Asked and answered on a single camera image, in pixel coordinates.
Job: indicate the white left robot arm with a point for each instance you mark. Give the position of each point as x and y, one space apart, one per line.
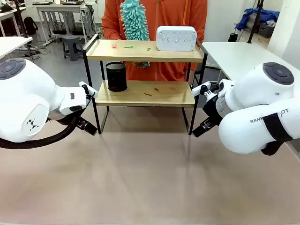
28 98

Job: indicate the grey plastic stool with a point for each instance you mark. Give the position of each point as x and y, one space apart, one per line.
71 44

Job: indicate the person in orange hoodie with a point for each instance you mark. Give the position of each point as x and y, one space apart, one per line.
173 14

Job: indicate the black mesh pen holder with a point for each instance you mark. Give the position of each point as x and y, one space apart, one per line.
116 77

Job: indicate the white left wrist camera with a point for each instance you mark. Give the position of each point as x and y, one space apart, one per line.
92 90

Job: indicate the black tripod stand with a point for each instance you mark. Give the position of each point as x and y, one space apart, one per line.
256 21

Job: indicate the black slanted pole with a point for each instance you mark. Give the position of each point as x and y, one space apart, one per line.
21 20

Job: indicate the large white table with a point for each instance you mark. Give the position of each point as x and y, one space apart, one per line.
234 56

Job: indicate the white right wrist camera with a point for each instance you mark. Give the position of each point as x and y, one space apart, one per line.
198 89

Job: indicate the two-tier wooden black-frame shelf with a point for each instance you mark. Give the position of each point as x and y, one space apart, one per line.
140 55

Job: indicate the blue cloth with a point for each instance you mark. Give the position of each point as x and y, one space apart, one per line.
255 15

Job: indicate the small white table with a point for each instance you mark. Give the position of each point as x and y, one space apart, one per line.
11 44

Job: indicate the black backpack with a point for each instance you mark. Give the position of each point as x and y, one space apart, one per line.
30 24

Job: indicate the white metal-frame desk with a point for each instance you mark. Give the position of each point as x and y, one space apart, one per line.
58 7

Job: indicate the long green paper scrap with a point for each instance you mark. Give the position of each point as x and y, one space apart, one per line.
129 46

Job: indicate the person's right hand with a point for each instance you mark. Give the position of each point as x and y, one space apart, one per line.
134 63

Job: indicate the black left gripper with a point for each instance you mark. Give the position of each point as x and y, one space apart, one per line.
79 123

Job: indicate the grey storage crate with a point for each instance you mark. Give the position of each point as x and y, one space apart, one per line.
266 28

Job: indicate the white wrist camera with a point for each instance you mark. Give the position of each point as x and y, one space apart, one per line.
92 90
198 89

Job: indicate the white rectangular electronic device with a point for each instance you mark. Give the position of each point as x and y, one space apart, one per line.
175 38

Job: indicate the black cylinder container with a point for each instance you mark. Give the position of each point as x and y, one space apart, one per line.
232 38

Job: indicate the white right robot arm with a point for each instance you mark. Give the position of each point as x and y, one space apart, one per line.
255 98

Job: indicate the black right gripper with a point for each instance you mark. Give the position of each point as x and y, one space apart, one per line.
212 112

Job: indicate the teal microfiber duster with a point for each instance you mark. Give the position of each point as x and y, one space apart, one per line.
134 23

